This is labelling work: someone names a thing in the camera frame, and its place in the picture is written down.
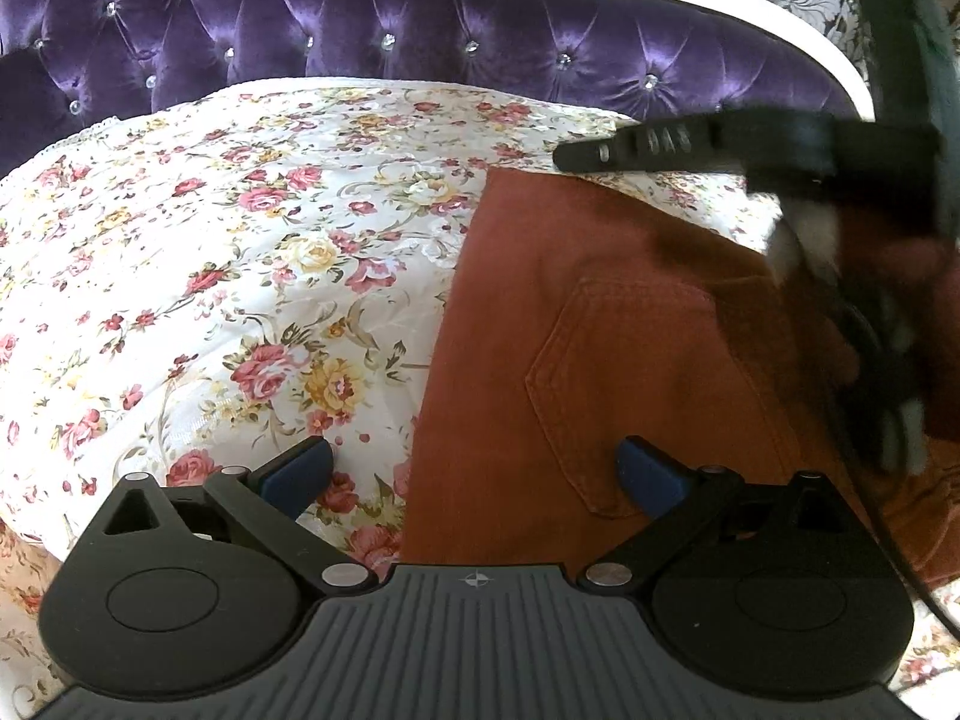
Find white floral bed sheet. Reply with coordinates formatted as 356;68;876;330
0;79;788;586

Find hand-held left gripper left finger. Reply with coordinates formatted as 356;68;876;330
75;436;372;593

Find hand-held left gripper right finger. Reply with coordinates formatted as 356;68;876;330
577;435;882;593

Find purple tufted headboard white frame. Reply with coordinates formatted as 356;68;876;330
0;0;878;175

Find rust red corduroy pants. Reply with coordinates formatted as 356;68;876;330
401;165;960;593

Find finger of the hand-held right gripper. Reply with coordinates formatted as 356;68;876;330
555;111;751;175

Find beige floral blanket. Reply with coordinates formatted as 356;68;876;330
0;525;80;702

